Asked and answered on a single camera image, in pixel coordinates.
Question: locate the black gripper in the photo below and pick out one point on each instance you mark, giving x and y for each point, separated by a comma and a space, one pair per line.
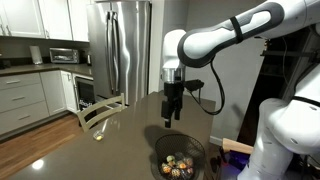
172, 96

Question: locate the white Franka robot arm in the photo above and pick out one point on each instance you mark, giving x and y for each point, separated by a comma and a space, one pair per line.
213, 40

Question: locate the green toy ball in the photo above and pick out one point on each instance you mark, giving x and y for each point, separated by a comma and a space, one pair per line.
170, 158

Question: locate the orange and black toy ball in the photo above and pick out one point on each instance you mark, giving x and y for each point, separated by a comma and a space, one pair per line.
166, 169

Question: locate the yellow toy ball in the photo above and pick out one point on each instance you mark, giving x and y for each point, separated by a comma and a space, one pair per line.
175, 173

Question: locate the pink toy ball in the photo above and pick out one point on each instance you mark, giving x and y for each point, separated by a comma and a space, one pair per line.
190, 171

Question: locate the wooden board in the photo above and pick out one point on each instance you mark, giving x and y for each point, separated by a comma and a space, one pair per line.
237, 146

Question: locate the white wooden chair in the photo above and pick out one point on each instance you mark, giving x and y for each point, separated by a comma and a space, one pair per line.
100, 106

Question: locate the small glass with yellow item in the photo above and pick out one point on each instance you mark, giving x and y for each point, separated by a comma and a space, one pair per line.
98, 135

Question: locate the stainless steel refrigerator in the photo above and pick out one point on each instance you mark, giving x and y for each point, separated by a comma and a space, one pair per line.
123, 50

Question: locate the black wine cooler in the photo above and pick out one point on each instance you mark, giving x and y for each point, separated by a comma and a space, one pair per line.
86, 93

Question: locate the silver toaster oven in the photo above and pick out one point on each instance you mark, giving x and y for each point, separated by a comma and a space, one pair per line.
64, 55

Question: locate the black metal shelf rack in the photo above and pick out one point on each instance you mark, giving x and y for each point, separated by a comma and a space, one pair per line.
286, 52

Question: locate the dark kitchen countertop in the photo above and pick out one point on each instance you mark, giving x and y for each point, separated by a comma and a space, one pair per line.
40, 68

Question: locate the white lower kitchen cabinets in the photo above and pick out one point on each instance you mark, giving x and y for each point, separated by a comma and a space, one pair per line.
23, 100

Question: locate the white kitchen cabinets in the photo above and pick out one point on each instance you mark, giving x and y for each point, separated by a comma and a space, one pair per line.
40, 16
23, 100

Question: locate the white paper towel roll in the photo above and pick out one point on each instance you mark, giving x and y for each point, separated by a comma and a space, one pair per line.
36, 55

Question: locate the white upper kitchen cabinets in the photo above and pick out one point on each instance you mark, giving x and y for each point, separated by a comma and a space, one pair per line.
40, 16

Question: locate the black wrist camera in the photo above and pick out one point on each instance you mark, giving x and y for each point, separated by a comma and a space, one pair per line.
194, 85

